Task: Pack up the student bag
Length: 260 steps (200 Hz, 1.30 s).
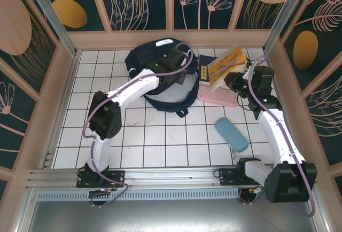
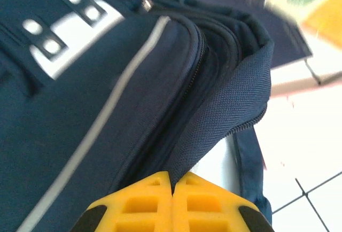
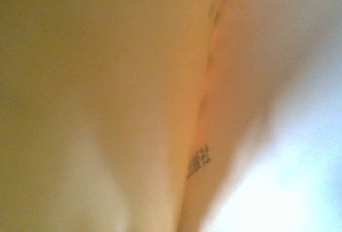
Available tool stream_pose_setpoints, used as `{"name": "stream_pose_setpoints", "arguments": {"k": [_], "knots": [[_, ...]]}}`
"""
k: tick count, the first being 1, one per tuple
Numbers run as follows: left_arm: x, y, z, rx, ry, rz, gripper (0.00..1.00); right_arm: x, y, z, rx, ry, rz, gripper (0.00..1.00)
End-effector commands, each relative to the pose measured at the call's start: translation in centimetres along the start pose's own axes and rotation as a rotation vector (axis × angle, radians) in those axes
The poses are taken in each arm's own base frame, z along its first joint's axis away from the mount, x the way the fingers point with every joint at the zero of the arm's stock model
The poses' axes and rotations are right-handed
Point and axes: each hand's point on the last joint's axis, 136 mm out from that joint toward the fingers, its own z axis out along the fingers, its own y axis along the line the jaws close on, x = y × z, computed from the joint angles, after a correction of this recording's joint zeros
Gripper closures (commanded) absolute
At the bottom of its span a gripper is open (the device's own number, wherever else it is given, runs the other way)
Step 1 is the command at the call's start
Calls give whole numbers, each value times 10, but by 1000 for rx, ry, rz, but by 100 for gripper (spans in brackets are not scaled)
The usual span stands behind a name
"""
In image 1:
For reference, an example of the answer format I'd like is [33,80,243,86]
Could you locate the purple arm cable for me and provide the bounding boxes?
[82,42,193,208]
[239,55,317,218]

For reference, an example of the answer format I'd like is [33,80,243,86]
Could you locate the grey metal plate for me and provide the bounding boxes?
[26,199,325,232]

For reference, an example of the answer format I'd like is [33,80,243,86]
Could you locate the pink pencil case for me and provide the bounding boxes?
[197,84,238,107]

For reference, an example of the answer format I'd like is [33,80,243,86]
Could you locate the orange yellow book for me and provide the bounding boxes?
[207,44,248,92]

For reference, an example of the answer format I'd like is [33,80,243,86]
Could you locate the aluminium rail frame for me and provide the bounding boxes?
[25,165,317,191]

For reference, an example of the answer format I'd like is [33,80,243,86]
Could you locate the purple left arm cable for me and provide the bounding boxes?
[82,42,193,208]

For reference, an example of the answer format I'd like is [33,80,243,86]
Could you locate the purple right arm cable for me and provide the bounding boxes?
[239,55,317,218]

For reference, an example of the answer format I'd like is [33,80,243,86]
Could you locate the aluminium corner post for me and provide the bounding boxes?
[263,0,315,53]
[21,0,81,58]

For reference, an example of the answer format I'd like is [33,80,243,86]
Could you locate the blue glasses case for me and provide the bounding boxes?
[215,117,248,153]

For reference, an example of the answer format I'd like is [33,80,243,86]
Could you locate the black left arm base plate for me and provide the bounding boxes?
[76,169,126,189]

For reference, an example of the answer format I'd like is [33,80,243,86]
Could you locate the navy blue backpack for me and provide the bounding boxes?
[125,38,200,118]

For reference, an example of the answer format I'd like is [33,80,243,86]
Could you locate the aluminium side rail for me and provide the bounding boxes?
[263,50,304,165]
[42,51,81,169]

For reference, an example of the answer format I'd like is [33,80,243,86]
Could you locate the grey slotted cable duct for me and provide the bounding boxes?
[36,189,240,201]

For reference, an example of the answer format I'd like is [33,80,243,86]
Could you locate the navy book with yellow label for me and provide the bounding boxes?
[198,55,216,86]

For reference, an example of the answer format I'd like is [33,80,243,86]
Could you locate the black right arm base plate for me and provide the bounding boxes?
[219,168,267,187]

